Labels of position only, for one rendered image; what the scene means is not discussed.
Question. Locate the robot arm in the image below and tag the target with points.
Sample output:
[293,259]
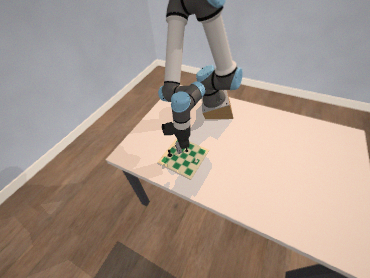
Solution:
[210,82]

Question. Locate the green and cream chessboard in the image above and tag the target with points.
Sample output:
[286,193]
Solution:
[184,163]

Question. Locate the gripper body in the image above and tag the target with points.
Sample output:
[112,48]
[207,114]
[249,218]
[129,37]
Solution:
[182,132]

